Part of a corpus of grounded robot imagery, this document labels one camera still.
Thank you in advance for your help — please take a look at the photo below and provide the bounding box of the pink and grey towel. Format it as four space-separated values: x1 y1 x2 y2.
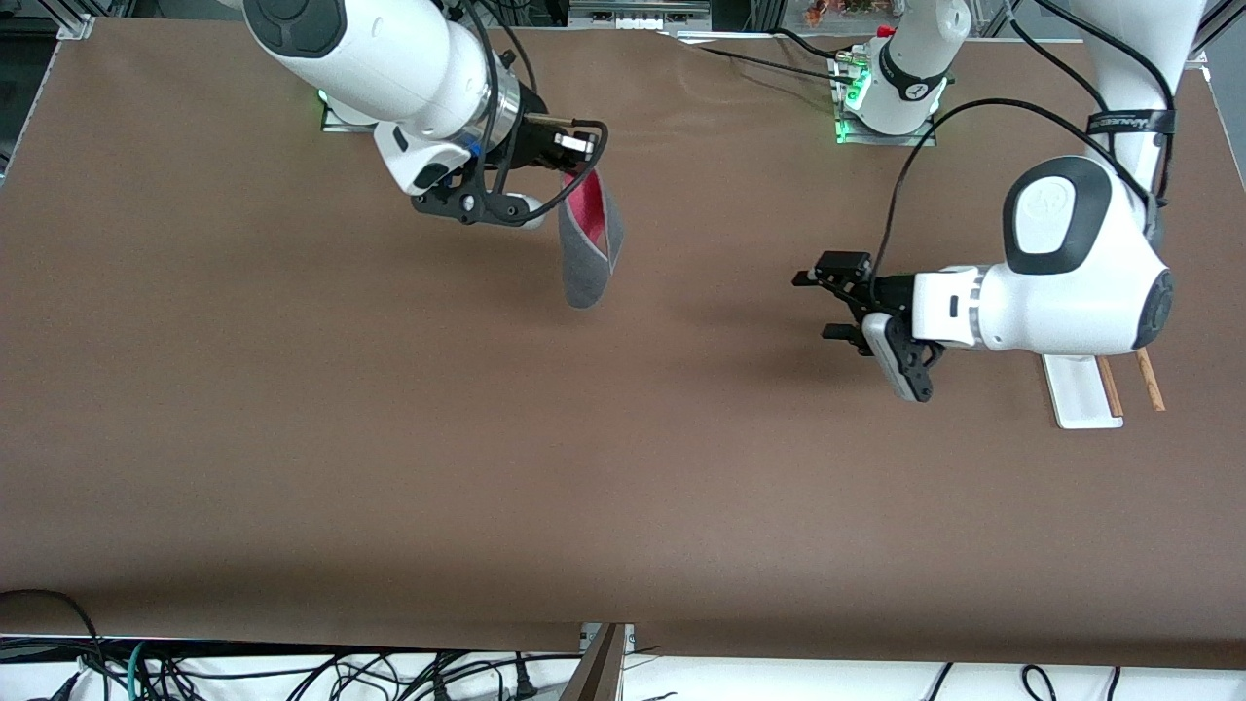
557 167 626 311

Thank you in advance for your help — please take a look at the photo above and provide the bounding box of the aluminium table frame beam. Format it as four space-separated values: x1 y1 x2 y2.
560 623 636 701

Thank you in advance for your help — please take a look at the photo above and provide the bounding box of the thick black looped cable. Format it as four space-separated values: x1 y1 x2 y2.
0 588 110 701

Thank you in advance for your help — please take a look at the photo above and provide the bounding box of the grey socket strip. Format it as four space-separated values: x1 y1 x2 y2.
569 0 712 28

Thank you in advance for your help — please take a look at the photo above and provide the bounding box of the black velcro cable strap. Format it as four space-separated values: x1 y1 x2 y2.
1087 108 1178 138

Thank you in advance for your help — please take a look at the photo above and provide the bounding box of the white towel rack base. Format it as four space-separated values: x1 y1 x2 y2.
1042 355 1124 430

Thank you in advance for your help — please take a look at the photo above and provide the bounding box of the orange object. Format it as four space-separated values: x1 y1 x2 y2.
806 0 897 25

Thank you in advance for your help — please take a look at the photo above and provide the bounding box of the long black cable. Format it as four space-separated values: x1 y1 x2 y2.
662 33 860 85

